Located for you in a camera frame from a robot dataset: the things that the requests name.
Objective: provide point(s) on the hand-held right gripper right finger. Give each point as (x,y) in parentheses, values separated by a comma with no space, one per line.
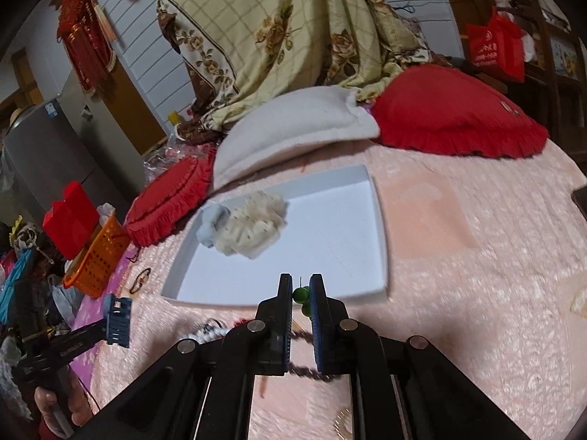
(318,330)

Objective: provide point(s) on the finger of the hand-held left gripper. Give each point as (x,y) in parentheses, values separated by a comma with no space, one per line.
(85,338)

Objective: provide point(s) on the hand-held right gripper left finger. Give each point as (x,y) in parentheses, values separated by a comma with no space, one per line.
(285,321)

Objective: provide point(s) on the blue hair claw clip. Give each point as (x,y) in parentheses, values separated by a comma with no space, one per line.
(117,323)

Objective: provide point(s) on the white shallow box tray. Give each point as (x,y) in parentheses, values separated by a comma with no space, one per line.
(321,238)

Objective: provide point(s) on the person's left hand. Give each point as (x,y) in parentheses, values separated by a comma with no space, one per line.
(80,405)

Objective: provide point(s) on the pink floral sheet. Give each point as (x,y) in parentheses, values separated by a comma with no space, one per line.
(94,311)

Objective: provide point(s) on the grey plastic bag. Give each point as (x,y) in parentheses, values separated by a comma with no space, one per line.
(64,295)

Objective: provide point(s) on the pile of clothes and bags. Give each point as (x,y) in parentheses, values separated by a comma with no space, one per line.
(23,284)

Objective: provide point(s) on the orange plastic basket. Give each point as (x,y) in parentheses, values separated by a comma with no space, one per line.
(102,256)

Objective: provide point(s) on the cream dotted scrunchie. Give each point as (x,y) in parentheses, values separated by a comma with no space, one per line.
(252,229)

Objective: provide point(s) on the red paper bag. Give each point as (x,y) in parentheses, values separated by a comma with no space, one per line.
(69,220)

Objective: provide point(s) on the white plastic bag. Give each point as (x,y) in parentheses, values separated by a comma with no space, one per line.
(105,210)

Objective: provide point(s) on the peach embossed bedspread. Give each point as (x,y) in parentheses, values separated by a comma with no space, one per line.
(458,284)

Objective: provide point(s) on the small red ruffled pillow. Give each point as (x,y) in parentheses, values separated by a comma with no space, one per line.
(165,197)

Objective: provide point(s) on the white pillow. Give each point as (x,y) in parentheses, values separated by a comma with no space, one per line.
(284,128)

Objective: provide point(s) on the grey refrigerator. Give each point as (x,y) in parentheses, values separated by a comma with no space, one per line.
(46,146)

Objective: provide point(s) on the clear plastic bags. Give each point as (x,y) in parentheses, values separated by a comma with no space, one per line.
(179,149)

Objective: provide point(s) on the yellow bottle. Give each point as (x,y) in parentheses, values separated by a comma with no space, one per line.
(173,117)

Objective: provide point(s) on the brown wooden door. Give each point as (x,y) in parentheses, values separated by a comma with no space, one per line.
(133,101)

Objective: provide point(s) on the large red ruffled pillow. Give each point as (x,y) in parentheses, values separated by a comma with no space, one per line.
(449,105)

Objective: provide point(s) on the floral checked quilt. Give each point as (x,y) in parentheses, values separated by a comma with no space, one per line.
(284,23)

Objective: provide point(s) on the red shopping bag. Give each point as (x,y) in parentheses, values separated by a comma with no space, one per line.
(495,50)

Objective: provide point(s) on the wooden shelf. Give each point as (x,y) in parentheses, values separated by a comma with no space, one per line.
(550,91)

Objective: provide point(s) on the red knot wall decoration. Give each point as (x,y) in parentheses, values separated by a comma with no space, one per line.
(87,50)

